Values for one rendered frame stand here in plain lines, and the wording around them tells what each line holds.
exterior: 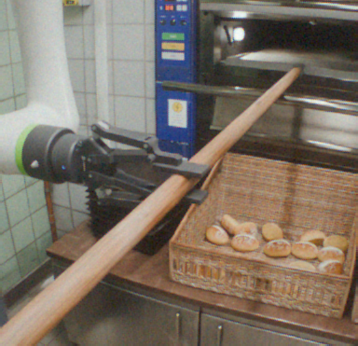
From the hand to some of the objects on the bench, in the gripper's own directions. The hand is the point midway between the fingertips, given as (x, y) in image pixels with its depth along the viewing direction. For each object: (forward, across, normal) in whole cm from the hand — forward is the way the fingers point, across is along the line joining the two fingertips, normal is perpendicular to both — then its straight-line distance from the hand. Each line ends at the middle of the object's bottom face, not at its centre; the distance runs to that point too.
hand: (181, 180), depth 58 cm
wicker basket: (0, +60, -72) cm, 94 cm away
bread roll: (+11, +59, -78) cm, 98 cm away
